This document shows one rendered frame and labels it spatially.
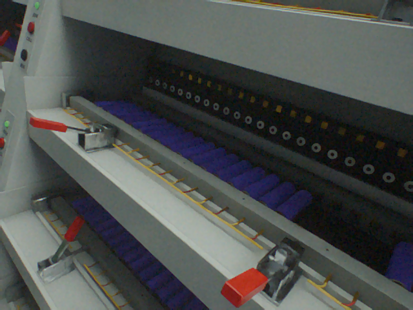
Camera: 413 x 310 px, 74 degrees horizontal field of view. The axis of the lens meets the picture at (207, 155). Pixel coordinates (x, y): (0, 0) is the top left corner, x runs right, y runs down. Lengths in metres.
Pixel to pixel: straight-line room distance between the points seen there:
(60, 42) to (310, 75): 0.39
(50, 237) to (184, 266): 0.31
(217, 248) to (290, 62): 0.16
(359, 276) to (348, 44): 0.16
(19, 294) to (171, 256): 0.46
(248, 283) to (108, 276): 0.31
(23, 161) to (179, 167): 0.31
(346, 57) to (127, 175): 0.24
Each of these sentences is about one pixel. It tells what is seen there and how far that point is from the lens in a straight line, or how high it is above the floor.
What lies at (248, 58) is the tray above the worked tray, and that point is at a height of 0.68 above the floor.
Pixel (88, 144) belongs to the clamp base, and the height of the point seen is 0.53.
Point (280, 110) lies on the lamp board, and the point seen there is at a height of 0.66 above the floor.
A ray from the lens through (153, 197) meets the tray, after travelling 0.29.
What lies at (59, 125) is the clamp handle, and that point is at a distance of 0.35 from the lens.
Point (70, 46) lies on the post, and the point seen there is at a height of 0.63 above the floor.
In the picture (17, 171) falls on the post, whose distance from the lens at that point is 0.55.
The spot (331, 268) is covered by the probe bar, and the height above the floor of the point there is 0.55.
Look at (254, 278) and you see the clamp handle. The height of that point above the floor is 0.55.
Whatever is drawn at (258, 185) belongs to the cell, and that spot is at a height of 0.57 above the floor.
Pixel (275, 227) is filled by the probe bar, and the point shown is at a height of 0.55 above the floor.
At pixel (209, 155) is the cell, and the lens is 0.35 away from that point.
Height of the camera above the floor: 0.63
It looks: 10 degrees down
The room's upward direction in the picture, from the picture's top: 22 degrees clockwise
